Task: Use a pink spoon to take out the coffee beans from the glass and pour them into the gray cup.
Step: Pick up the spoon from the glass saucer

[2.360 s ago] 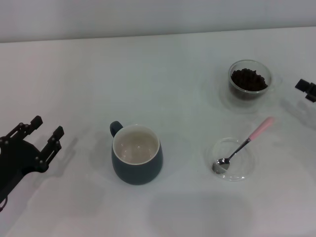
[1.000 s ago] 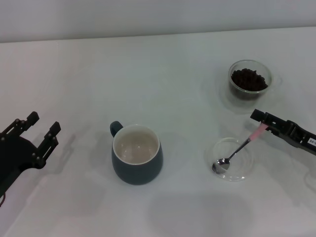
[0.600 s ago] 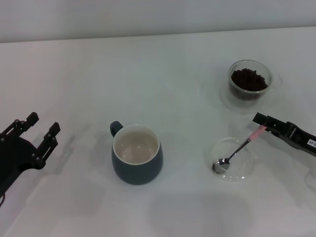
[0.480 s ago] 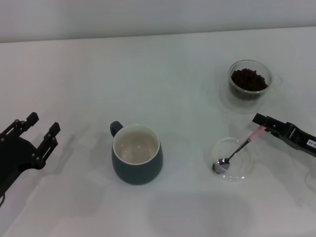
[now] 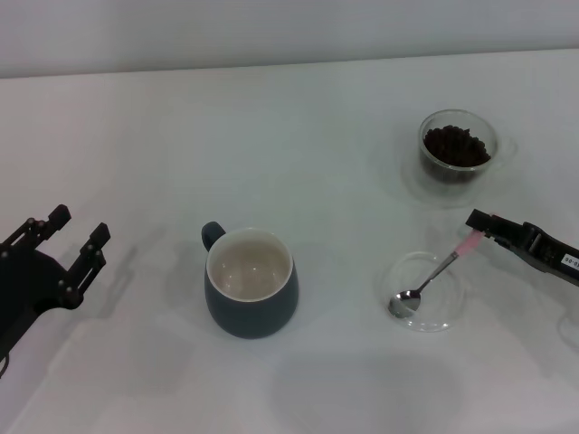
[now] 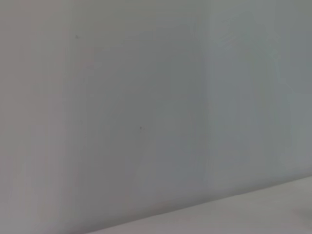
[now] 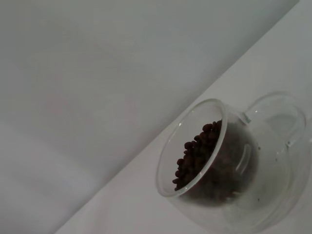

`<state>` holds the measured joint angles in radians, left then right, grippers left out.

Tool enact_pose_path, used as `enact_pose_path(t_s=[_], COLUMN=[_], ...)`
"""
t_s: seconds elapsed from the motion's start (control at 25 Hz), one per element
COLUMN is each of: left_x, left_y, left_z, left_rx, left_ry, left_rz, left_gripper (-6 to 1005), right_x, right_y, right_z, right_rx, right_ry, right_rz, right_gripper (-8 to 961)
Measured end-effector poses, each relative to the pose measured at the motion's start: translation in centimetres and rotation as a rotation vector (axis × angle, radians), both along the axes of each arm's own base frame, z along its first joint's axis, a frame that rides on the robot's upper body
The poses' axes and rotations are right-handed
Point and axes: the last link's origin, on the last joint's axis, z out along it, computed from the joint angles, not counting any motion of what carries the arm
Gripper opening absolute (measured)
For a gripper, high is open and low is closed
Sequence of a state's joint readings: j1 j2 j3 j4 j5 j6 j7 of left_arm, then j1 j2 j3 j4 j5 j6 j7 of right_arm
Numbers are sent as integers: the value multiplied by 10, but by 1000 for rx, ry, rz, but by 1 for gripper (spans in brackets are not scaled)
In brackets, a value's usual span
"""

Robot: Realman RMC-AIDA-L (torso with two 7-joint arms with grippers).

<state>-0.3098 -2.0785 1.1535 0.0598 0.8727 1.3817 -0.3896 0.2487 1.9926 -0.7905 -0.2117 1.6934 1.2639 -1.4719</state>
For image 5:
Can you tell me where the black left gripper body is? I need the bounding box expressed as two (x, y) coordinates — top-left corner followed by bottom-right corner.
(0, 246), (68, 359)

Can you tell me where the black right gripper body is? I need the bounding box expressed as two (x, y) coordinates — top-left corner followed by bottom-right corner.
(510, 221), (579, 287)

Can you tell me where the pink-handled metal spoon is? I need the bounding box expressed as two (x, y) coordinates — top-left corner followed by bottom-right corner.
(387, 229), (483, 319)

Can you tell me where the dark grey ceramic mug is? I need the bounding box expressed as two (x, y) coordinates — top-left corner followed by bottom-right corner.
(201, 221), (299, 339)

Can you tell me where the pile of coffee beans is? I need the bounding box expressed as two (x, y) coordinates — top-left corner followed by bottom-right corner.
(422, 125), (493, 184)

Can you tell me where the clear glass saucer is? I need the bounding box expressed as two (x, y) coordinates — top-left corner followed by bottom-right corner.
(378, 250), (462, 335)

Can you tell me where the clear glass cup with handle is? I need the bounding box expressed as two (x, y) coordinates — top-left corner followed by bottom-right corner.
(418, 109), (519, 185)

